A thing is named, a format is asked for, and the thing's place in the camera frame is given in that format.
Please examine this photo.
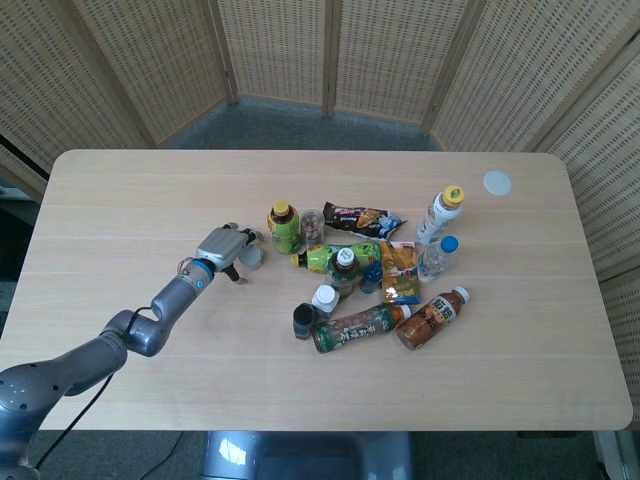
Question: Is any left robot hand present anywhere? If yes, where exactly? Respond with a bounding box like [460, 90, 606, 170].
[194, 222, 267, 287]

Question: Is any small grey can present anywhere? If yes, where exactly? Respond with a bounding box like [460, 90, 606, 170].
[238, 246, 265, 272]

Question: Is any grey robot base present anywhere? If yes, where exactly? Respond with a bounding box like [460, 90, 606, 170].
[199, 430, 416, 480]

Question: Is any dark blue cup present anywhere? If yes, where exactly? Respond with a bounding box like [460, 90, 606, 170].
[292, 302, 317, 341]

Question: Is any upright green bottle yellow cap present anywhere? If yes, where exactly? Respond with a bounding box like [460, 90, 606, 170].
[266, 199, 303, 254]

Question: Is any clear jar of nuts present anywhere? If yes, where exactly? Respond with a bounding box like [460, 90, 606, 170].
[298, 208, 326, 247]

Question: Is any green bottle lying yellow cap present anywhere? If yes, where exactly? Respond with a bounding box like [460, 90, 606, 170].
[291, 240, 384, 276]

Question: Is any small jar white lid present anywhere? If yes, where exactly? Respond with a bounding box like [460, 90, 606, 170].
[311, 283, 342, 319]

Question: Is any brown tea bottle white cap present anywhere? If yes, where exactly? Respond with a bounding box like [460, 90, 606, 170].
[327, 247, 362, 300]

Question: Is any dark brown snack bag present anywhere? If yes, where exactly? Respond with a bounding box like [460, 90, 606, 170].
[322, 201, 407, 239]

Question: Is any small blue bottle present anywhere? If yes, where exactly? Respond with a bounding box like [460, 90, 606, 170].
[359, 262, 384, 295]

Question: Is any tea bottle green label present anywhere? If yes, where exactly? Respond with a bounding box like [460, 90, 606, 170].
[312, 303, 413, 355]

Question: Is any orange chips bag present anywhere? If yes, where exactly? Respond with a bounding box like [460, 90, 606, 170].
[379, 240, 421, 305]

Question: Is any woven bamboo folding screen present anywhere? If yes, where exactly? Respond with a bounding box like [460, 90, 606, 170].
[0, 0, 640, 281]

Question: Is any clear water bottle blue cap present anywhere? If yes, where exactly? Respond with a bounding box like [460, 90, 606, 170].
[417, 235, 460, 283]

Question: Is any white bottle yellow cap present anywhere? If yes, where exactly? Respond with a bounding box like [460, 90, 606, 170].
[415, 184, 466, 246]

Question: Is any brown tea bottle orange label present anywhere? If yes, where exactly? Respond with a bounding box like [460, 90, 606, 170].
[395, 285, 473, 352]

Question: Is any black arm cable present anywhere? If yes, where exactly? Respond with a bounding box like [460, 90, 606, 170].
[33, 305, 154, 474]

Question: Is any thin black floor cable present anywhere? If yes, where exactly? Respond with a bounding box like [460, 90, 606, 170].
[142, 432, 187, 480]

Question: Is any white frame part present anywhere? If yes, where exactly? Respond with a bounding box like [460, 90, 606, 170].
[593, 429, 640, 480]

